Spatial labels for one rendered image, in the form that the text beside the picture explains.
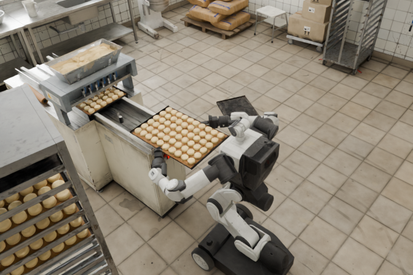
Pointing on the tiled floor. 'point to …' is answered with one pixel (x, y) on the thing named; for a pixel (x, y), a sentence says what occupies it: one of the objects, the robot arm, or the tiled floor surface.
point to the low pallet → (217, 27)
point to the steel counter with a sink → (11, 18)
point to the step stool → (272, 18)
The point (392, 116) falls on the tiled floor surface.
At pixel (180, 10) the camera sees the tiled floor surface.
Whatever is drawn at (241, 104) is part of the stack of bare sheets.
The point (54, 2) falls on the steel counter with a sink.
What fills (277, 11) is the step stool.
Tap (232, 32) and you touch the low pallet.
